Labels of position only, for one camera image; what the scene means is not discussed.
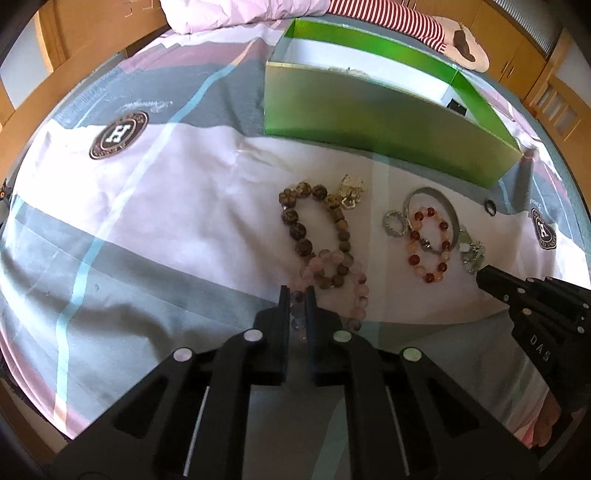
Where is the pink pillow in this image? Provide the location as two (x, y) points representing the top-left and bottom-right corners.
(159, 0), (334, 36)

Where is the brown bead bracelet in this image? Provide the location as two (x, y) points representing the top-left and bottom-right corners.
(278, 182), (355, 291)

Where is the red striped plush toy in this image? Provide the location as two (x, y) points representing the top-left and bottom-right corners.
(325, 0), (490, 73)

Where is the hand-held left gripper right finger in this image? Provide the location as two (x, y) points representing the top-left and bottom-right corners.
(305, 286), (542, 480)

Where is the green cardboard box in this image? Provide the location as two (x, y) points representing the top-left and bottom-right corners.
(263, 18), (522, 190)

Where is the teal bed mat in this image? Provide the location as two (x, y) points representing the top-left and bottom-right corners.
(462, 65), (561, 153)

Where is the wooden headboard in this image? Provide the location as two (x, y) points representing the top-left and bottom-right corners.
(0, 0), (172, 121)

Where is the wooden footboard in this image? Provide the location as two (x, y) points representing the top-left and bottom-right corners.
(522, 28), (591, 151)

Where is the red bead bracelet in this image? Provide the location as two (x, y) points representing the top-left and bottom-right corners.
(405, 207), (453, 284)

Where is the wooden wardrobe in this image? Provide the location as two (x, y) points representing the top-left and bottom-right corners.
(470, 0), (561, 85)

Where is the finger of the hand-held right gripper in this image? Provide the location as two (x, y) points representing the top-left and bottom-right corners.
(525, 275), (591, 319)
(476, 265), (583, 335)

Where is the silver charm bracelet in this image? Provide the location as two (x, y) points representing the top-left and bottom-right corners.
(457, 224), (486, 275)

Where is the pink bead bracelet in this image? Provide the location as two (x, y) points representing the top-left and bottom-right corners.
(288, 249), (371, 334)

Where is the silver bangle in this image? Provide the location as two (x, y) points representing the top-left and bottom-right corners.
(402, 186), (461, 254)

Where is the person's right hand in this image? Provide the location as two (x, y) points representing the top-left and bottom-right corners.
(536, 394), (571, 450)

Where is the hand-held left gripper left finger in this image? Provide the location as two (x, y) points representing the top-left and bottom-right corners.
(54, 285), (291, 480)

